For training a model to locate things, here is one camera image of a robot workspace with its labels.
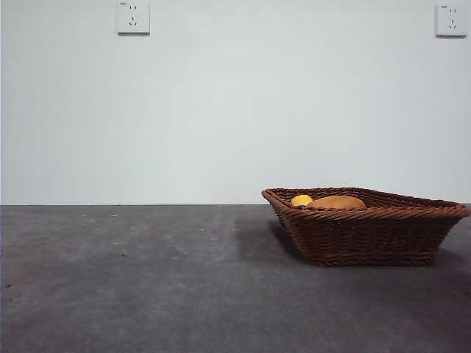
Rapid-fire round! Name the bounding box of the brown wicker basket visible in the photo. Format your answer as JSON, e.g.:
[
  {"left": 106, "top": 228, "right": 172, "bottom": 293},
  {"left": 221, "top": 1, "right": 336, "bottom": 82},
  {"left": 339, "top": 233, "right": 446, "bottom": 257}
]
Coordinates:
[{"left": 261, "top": 187, "right": 471, "bottom": 268}]

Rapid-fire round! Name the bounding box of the yellow corn cob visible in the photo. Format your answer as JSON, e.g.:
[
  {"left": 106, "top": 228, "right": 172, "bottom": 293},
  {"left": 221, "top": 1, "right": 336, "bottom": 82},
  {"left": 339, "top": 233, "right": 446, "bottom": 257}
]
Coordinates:
[{"left": 289, "top": 194, "right": 314, "bottom": 208}]

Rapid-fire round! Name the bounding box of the white wall socket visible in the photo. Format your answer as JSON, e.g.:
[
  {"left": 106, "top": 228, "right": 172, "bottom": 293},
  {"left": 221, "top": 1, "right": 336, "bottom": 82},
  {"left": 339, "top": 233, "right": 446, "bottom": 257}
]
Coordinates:
[
  {"left": 117, "top": 1, "right": 151, "bottom": 36},
  {"left": 435, "top": 4, "right": 468, "bottom": 38}
]

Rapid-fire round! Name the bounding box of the brown potato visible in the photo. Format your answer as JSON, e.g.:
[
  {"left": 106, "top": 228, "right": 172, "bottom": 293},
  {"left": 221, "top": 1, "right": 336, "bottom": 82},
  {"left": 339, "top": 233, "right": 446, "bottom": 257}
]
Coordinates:
[{"left": 305, "top": 196, "right": 367, "bottom": 211}]

